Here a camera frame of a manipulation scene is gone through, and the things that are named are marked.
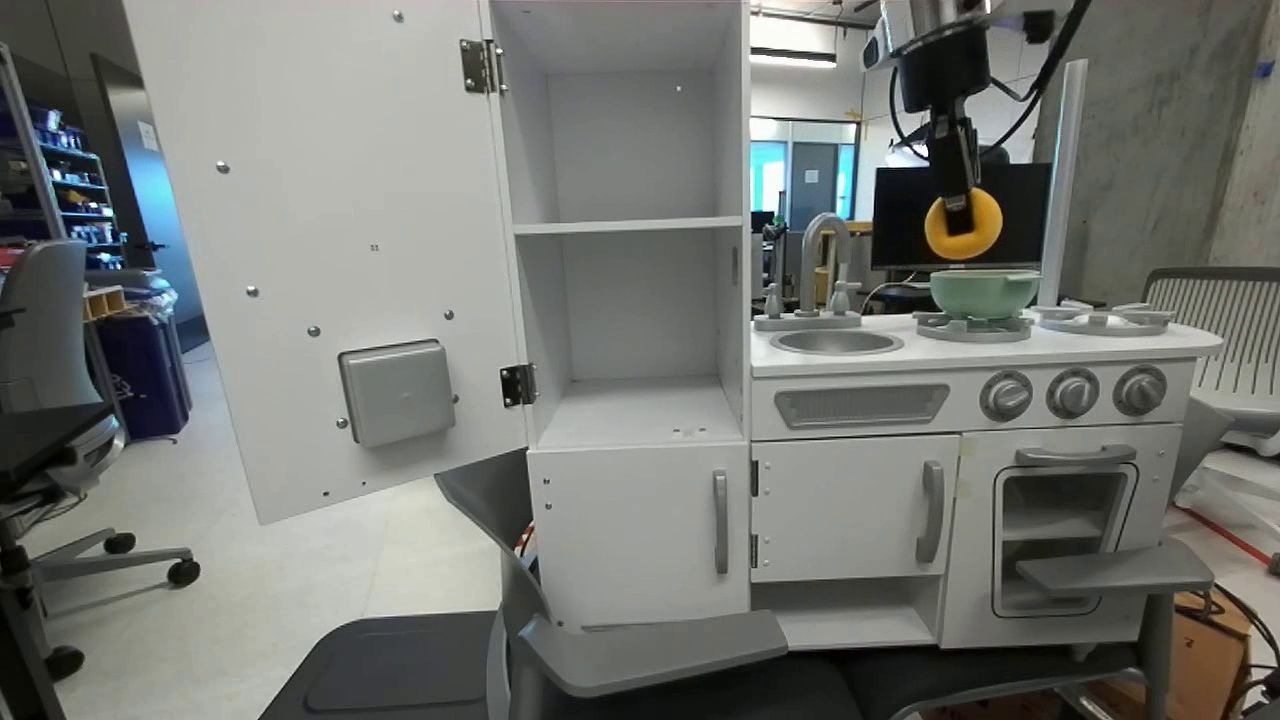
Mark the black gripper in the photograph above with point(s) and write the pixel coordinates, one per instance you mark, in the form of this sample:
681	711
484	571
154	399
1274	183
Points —
945	72

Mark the yellow toy lemon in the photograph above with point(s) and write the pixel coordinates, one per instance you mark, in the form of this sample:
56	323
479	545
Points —
993	224

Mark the green toy bowl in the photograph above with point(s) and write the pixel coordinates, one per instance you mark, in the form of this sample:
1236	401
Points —
982	298

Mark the white tall cupboard door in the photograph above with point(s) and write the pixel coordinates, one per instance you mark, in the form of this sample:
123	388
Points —
265	201

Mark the grey sink basin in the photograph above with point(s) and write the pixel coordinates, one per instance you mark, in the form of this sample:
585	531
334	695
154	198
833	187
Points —
833	343

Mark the storage shelf rack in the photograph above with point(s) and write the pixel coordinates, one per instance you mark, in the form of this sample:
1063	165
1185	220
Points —
72	174

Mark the black computer monitor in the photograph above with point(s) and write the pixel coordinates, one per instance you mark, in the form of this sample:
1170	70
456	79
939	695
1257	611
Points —
896	215

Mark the grey burner grate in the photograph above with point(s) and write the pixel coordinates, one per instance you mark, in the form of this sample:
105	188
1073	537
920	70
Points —
1106	323
962	330

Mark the grey toy faucet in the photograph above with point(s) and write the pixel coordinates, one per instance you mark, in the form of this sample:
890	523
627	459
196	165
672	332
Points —
808	265

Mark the grey stove knob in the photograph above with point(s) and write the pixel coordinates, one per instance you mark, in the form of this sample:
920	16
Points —
1004	399
1073	392
1139	388

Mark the white mesh chair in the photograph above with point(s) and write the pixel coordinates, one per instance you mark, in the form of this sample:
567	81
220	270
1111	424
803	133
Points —
1226	332

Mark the white toy kitchen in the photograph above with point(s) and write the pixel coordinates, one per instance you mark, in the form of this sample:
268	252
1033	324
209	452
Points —
627	332

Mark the white wide cabinet door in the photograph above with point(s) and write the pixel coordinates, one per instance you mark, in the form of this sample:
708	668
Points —
826	504

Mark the grey oven door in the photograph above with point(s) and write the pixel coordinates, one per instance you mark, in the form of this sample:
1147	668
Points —
1122	567

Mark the white narrow cabinet door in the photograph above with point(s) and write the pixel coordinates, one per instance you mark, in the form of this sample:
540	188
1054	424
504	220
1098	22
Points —
613	534

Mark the grey flat board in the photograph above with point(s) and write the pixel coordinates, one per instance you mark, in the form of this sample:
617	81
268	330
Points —
640	655

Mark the dark grey seat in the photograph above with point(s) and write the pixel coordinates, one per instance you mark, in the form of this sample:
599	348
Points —
387	665

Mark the blue suitcase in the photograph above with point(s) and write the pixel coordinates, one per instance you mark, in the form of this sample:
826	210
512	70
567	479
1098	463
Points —
141	374

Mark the grey office chair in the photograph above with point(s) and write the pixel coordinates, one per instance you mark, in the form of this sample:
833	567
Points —
47	332

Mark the pale vertical post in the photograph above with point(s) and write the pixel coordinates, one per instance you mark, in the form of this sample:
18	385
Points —
1063	187

